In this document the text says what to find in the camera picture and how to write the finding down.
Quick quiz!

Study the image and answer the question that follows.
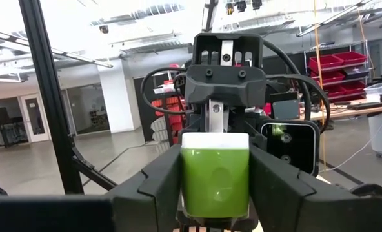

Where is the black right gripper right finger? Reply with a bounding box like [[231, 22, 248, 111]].
[[248, 144, 347, 232]]

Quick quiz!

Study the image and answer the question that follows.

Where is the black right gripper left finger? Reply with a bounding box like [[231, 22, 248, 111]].
[[105, 144, 184, 232]]

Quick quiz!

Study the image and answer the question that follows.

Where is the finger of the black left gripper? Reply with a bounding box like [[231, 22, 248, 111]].
[[192, 33, 265, 68], [184, 65, 268, 107]]

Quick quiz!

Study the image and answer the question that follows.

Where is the green and white plastic box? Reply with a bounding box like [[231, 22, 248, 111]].
[[180, 131, 250, 218]]

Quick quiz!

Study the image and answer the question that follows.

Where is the black overhead rig beam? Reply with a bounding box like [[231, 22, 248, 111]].
[[201, 0, 219, 33]]

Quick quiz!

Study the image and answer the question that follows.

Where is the grey square box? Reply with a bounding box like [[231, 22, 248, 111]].
[[272, 99, 301, 121]]

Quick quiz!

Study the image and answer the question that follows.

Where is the rack of red bins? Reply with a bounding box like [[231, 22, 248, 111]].
[[151, 63, 187, 144]]

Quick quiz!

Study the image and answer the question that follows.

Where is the wooden work table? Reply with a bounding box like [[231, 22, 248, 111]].
[[299, 102, 382, 122]]

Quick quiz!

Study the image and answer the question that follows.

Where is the white square pillar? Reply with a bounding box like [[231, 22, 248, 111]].
[[97, 59, 143, 135]]

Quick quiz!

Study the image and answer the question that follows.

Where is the red shelf bin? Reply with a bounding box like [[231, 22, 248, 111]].
[[321, 80, 366, 97], [308, 54, 345, 70], [334, 50, 368, 65]]

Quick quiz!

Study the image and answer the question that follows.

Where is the black keyboard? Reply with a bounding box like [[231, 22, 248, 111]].
[[347, 101, 382, 111]]

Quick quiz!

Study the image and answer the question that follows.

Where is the clear plastic box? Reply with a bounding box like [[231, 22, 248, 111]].
[[363, 81, 382, 97]]

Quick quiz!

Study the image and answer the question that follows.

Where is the white glass door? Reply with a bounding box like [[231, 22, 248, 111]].
[[19, 93, 51, 143]]

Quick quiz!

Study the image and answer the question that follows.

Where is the metal shelf rack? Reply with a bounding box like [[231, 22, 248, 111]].
[[303, 40, 371, 102]]

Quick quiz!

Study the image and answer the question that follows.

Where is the black desk with monitor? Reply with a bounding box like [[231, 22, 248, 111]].
[[0, 106, 29, 149]]

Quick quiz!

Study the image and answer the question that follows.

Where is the overhead black camera mount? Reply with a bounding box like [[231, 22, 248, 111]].
[[225, 0, 263, 15]]

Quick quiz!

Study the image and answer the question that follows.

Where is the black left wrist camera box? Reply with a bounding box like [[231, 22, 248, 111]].
[[261, 121, 321, 177]]

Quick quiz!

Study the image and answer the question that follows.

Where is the thick black looped cable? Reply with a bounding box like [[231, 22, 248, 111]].
[[263, 38, 331, 135]]

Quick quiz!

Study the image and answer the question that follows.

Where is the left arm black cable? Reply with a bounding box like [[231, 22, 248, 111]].
[[141, 66, 192, 115]]

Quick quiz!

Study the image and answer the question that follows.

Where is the white floor cable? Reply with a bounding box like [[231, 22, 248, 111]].
[[319, 112, 382, 173]]

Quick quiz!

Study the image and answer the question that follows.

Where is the yellow hanging cord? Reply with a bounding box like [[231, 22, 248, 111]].
[[357, 9, 376, 78], [312, 0, 327, 171]]

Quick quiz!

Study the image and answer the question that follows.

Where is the black rig frame post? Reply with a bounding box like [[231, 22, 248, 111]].
[[18, 0, 117, 194]]

